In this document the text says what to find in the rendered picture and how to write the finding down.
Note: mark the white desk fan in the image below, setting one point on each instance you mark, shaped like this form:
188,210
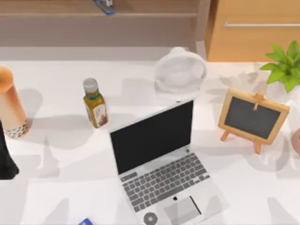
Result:
180,72

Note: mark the white open laptop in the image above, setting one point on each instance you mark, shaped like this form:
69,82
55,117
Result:
161,164

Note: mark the yellow-green tea bottle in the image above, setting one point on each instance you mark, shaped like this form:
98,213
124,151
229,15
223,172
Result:
95,110

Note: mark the wooden open shelf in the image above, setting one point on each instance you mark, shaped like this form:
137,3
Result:
100,23

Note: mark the wooden framed blackboard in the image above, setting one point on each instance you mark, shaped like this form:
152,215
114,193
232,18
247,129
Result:
252,117

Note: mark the blue stapler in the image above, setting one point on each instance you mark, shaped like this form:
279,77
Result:
106,7

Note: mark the blue flat object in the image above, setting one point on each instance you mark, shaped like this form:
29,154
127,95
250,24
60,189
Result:
86,222

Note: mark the wooden cupboard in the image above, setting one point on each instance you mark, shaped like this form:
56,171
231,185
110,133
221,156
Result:
255,35

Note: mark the orange bubble tea cup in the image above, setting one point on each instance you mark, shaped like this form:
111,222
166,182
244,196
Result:
11,110

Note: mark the green potted plant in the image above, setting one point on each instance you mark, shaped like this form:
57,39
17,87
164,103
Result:
284,65

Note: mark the pink round object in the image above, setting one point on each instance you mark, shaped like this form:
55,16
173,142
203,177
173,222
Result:
296,141

